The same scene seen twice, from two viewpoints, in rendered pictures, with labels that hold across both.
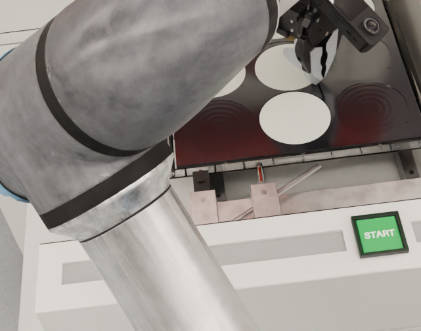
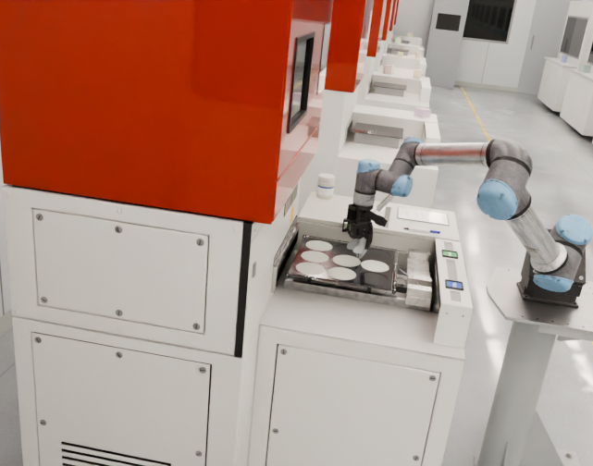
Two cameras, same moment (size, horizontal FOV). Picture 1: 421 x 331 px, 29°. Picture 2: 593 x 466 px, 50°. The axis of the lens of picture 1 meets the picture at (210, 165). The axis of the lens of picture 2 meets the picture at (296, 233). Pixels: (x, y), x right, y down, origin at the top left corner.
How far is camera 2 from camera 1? 2.13 m
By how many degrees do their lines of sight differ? 70
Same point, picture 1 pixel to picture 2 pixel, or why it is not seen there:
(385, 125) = (386, 254)
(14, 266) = not seen: outside the picture
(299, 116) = (375, 264)
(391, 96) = (372, 251)
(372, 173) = not seen: hidden behind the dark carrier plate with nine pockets
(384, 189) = (411, 265)
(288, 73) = (351, 261)
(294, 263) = (458, 267)
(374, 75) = not seen: hidden behind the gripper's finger
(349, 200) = (413, 271)
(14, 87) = (517, 173)
